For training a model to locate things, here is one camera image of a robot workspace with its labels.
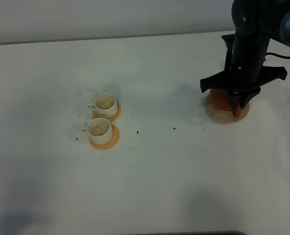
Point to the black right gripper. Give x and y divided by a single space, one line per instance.
244 70

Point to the brown clay teapot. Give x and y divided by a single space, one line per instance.
220 99

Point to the white teacup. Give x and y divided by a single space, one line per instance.
105 105
99 130

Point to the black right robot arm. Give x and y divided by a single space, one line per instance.
256 22

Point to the beige round teapot coaster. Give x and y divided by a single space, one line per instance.
224 117

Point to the orange coaster near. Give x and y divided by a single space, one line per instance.
111 143

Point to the orange coaster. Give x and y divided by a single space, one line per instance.
111 143
111 119

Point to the orange coaster far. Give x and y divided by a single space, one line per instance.
111 119

